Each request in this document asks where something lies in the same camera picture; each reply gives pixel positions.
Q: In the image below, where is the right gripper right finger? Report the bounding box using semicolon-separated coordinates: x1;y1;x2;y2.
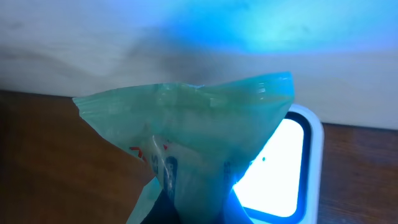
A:
223;190;253;224

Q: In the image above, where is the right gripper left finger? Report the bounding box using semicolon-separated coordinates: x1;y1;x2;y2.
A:
146;190;180;224

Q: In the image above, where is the mint green snack packet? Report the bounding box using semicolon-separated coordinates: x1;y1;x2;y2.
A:
73;72;294;223

